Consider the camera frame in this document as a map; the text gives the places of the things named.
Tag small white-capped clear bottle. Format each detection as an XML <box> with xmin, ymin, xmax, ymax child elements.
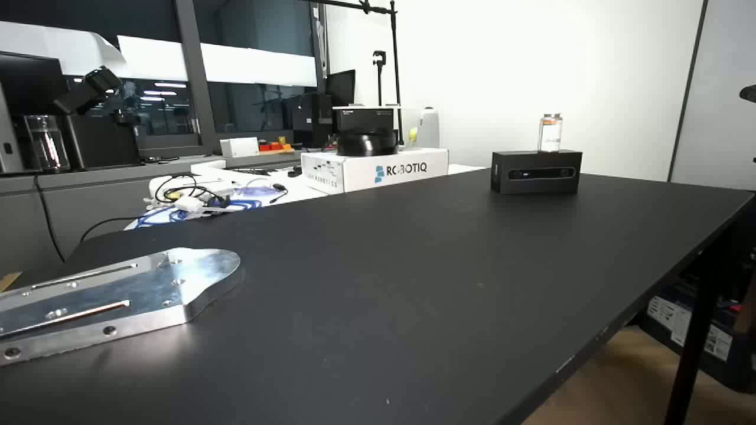
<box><xmin>535</xmin><ymin>110</ymin><xmax>565</xmax><ymax>156</ymax></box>

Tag white Robotiq cardboard box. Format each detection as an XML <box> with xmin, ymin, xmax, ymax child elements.
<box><xmin>299</xmin><ymin>147</ymin><xmax>450</xmax><ymax>195</ymax></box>

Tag black device on box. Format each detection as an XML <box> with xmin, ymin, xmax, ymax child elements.
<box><xmin>330</xmin><ymin>103</ymin><xmax>403</xmax><ymax>157</ymax></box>

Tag clear plastic jug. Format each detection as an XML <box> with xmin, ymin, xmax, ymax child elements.
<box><xmin>416</xmin><ymin>103</ymin><xmax>441</xmax><ymax>150</ymax></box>

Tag orange small object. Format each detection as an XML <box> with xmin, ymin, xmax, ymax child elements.
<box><xmin>258</xmin><ymin>135</ymin><xmax>298</xmax><ymax>154</ymax></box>

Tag black computer monitor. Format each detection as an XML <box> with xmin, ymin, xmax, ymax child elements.
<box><xmin>325</xmin><ymin>67</ymin><xmax>359</xmax><ymax>108</ymax></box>

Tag black tripod stand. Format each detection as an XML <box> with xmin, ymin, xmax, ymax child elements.
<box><xmin>371</xmin><ymin>46</ymin><xmax>389</xmax><ymax>108</ymax></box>

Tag white small box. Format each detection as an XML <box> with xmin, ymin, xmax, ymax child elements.
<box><xmin>218</xmin><ymin>135</ymin><xmax>263</xmax><ymax>160</ymax></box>

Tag metal mounting plate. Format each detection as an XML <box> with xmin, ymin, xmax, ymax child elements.
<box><xmin>0</xmin><ymin>246</ymin><xmax>245</xmax><ymax>369</ymax></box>

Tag black table leg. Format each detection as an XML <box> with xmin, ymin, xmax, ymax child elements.
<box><xmin>661</xmin><ymin>233</ymin><xmax>732</xmax><ymax>425</ymax></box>

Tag clear glass jar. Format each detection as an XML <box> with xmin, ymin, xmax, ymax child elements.
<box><xmin>22</xmin><ymin>112</ymin><xmax>70</xmax><ymax>175</ymax></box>

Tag black camera box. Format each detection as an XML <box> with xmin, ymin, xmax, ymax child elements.
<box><xmin>489</xmin><ymin>149</ymin><xmax>586</xmax><ymax>197</ymax></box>

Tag bundle of white cables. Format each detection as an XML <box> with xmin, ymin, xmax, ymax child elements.
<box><xmin>144</xmin><ymin>169</ymin><xmax>291</xmax><ymax>221</ymax></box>

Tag black cable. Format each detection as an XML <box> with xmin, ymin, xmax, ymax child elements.
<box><xmin>31</xmin><ymin>171</ymin><xmax>144</xmax><ymax>265</ymax></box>

